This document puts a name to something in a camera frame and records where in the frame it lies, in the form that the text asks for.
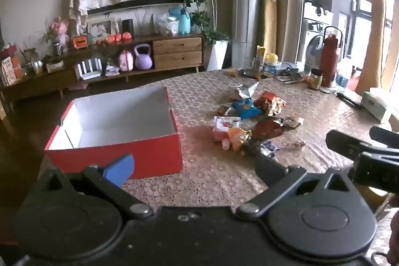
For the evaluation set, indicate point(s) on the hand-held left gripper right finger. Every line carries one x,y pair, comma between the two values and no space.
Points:
268,169

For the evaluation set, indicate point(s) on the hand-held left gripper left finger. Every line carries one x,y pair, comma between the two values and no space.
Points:
120,169

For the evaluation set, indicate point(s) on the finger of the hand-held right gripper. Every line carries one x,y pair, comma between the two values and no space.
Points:
343,141
385,134

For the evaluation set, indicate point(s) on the brown foil snack packet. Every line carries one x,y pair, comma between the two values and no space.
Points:
268,127

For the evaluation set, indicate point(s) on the gold snack wrapper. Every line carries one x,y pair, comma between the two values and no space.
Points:
238,136

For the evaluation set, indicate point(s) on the red cardboard box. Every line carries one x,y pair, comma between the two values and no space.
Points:
124,116

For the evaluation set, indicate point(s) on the white pink drink pouch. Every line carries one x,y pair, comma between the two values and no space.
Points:
224,124

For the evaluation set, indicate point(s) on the blue cookie packet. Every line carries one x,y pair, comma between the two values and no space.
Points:
246,108

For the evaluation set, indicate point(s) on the red orange chip bag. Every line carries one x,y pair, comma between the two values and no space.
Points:
268,100

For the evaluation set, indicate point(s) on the small brown snack packet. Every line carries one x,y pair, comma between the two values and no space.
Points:
224,110

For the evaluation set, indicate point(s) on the person's right hand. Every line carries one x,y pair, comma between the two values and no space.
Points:
395,238

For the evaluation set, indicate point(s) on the dark snack packet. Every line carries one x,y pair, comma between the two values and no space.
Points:
258,147

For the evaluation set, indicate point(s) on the green tissue box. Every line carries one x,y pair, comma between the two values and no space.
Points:
375,105

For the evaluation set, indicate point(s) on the small clear wrapper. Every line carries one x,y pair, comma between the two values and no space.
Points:
294,144

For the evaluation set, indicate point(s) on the black remote control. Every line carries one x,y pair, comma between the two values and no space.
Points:
349,100

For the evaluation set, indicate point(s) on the small olive snack packet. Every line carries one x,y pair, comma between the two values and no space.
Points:
294,122

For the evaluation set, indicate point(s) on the red canister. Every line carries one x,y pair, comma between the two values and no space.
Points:
353,80

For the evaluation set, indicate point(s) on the brown glass jar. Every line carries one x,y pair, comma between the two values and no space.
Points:
315,80

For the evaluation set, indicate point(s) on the red thermos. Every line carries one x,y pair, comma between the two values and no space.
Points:
329,63

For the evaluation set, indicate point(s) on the black plate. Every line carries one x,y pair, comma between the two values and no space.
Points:
246,74

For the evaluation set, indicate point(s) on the small stack of packets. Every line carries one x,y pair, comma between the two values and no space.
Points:
112,69

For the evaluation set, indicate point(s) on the washing machine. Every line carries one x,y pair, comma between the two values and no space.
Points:
314,44

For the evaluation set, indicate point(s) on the patterned tablecloth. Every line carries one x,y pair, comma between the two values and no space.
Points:
202,91

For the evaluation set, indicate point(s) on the yellow lid jar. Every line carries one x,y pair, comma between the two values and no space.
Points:
270,66

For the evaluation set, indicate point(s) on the yellow wrapper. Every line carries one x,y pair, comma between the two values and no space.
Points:
232,72

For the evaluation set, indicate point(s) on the white router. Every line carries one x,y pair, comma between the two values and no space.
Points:
89,69

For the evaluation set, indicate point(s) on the pink small case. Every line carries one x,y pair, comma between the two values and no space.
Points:
125,62

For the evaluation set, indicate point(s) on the purple kettlebell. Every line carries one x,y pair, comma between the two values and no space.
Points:
143,60

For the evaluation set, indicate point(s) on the yellow standing packet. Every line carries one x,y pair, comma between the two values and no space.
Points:
260,55

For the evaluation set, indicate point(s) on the wooden TV cabinet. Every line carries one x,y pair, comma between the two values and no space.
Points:
93,51

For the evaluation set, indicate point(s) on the small labelled cardboard box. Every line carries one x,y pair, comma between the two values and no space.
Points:
55,66

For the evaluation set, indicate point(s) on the wooden cabinet drawer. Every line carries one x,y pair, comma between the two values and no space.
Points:
177,60
177,45

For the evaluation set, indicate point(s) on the potted tree white planter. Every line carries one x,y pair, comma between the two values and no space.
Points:
218,54

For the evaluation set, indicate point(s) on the red apple ornament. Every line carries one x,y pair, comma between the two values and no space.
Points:
127,35
109,39
99,42
117,37

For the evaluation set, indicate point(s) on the small glass jar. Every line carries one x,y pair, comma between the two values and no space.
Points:
38,67

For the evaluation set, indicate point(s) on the orange tissue box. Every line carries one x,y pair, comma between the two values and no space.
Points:
80,42

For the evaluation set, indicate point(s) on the plant in metal pot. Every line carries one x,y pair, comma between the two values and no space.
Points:
57,49

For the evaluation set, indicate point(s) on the black cylinder speaker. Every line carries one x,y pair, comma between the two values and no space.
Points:
127,27

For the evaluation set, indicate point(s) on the vase with dry twigs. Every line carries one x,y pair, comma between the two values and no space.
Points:
143,26

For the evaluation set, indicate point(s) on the orange white gift box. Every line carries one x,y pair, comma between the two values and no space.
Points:
12,69

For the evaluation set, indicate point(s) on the small green plant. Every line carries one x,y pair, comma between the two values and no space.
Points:
28,54

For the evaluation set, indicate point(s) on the clear plastic bag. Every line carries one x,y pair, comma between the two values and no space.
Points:
166,26

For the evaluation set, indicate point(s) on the pink flower bouquet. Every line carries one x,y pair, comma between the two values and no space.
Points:
60,29

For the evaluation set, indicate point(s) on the teal spray bottle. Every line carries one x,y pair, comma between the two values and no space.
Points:
184,23

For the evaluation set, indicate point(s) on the red gift box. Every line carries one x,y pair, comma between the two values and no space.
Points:
8,51

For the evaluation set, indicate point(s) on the blue plastic container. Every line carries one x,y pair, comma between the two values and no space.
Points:
175,11

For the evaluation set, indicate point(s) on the television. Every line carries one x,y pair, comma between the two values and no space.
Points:
140,2

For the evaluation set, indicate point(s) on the white photo frame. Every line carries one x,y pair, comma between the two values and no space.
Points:
101,27

